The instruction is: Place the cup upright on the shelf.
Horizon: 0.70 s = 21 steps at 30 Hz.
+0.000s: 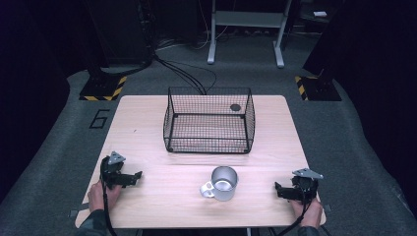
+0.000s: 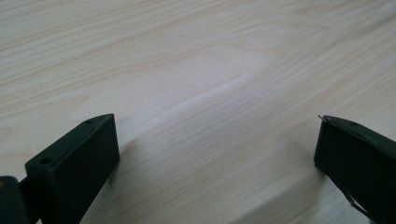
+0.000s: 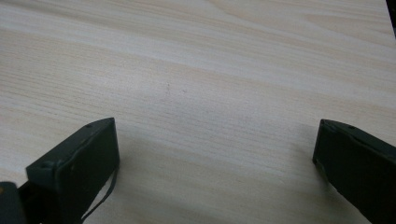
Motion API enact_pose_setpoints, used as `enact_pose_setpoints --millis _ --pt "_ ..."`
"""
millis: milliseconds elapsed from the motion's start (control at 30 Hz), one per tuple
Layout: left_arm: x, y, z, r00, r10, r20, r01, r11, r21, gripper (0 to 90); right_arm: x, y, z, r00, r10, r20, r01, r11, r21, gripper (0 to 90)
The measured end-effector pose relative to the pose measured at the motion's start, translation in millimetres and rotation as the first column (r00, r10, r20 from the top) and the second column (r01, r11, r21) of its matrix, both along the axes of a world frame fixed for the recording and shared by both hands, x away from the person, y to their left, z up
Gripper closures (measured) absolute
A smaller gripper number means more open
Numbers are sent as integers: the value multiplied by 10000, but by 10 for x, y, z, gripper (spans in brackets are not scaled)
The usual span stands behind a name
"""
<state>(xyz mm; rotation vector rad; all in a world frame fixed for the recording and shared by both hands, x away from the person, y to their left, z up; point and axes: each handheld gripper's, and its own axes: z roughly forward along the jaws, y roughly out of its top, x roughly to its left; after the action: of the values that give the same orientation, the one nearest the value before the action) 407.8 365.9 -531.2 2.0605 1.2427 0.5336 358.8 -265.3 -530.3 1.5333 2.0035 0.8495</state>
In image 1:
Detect black base with striped edge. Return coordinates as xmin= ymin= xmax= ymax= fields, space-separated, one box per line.
xmin=79 ymin=75 xmax=128 ymax=102
xmin=293 ymin=75 xmax=343 ymax=102

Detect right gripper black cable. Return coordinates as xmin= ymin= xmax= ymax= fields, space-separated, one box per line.
xmin=277 ymin=186 xmax=313 ymax=236

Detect black wire mesh basket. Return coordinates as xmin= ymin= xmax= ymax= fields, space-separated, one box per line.
xmin=162 ymin=86 xmax=257 ymax=155

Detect black stand post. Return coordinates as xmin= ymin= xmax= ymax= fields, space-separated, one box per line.
xmin=83 ymin=0 xmax=114 ymax=83

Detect black floor cables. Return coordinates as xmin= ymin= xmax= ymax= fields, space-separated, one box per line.
xmin=152 ymin=53 xmax=218 ymax=96

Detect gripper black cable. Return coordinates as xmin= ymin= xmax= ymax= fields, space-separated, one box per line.
xmin=99 ymin=156 xmax=118 ymax=236
xmin=277 ymin=186 xmax=313 ymax=236

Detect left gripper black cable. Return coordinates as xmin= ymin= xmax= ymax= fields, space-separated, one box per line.
xmin=99 ymin=156 xmax=118 ymax=236

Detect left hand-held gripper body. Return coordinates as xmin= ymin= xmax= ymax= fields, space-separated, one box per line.
xmin=99 ymin=150 xmax=132 ymax=190

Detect person's right hand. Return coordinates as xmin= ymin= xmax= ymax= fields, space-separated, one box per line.
xmin=289 ymin=196 xmax=325 ymax=229

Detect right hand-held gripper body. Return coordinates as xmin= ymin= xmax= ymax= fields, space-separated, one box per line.
xmin=290 ymin=167 xmax=325 ymax=202

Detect white metal stand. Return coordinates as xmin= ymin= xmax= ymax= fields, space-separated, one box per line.
xmin=207 ymin=0 xmax=295 ymax=69

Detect person's left hand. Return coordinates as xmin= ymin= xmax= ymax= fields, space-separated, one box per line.
xmin=87 ymin=179 xmax=123 ymax=213

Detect silver metal cup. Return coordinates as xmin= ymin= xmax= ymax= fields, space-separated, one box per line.
xmin=199 ymin=165 xmax=240 ymax=203

